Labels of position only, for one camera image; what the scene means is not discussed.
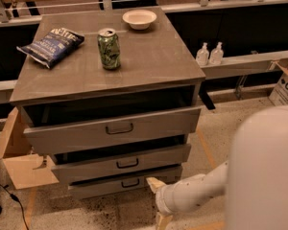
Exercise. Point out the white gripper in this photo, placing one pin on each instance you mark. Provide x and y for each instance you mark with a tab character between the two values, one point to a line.
165	197

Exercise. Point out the grey bottom drawer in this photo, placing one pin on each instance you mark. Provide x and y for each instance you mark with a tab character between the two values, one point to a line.
122	183

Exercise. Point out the grey drawer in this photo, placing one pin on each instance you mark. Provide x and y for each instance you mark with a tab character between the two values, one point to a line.
122	183
112	132
124	163

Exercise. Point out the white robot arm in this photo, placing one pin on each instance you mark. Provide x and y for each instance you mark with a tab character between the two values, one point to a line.
254	179

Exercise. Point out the grey middle drawer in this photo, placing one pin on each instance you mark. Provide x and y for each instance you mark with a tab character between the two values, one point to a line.
124	163

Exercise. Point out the grey top drawer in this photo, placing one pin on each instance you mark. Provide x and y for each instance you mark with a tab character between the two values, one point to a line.
112	132

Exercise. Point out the grey drawer cabinet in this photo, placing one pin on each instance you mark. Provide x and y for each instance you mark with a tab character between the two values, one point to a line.
157	73

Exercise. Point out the flat cardboard box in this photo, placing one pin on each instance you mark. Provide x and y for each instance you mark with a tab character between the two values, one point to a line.
25	168

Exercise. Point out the clear sanitizer bottle left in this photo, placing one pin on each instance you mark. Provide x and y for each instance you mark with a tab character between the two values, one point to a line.
202	55

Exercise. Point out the clear sanitizer bottle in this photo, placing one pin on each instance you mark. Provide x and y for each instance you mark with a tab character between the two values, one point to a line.
202	55
216	54

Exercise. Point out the clear sanitizer bottle right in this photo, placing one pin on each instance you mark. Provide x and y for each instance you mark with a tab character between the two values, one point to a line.
216	54

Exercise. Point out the white printed cardboard box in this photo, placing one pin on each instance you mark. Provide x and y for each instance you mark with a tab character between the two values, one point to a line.
279	95

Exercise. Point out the green soda can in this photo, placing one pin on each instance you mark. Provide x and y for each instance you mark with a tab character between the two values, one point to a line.
109	49

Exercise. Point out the white bowl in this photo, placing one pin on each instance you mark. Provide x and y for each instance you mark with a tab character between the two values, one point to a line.
139	19

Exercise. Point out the blue chip bag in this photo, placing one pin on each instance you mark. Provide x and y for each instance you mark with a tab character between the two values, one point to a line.
53	47

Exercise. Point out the grey metal railing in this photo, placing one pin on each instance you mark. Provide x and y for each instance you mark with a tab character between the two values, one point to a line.
230	66

